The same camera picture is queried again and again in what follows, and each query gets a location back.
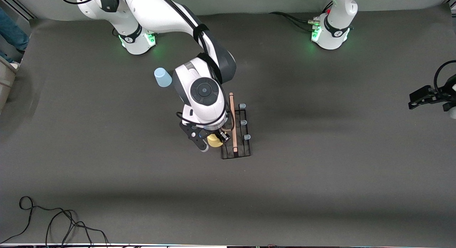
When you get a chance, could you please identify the black wire cup holder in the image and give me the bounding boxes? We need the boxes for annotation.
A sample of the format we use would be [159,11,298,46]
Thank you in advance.
[220,92,252,160]

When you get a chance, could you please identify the beige box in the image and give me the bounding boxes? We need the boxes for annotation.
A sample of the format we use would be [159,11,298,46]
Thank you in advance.
[0,57,17,114]

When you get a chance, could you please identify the black left gripper cable loop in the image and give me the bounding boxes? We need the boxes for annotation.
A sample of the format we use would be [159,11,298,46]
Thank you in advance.
[434,60,456,99]

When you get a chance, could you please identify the dark grey table cover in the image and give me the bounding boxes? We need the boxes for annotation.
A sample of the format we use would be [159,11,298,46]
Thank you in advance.
[0,4,456,246]

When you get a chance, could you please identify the thin black loose cable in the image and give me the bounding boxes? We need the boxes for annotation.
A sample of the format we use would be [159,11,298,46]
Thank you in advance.
[0,196,109,247]

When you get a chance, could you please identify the yellow plastic cup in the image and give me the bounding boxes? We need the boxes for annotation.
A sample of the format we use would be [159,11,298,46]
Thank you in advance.
[207,133,224,148]

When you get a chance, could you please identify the light blue plastic cup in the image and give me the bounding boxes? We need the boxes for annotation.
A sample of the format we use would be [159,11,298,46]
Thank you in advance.
[154,67,173,88]

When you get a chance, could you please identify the black left arm base cables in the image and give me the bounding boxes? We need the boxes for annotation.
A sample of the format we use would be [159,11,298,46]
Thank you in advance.
[269,11,318,32]

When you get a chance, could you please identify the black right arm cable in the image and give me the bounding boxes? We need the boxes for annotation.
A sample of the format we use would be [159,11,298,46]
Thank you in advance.
[60,0,235,133]

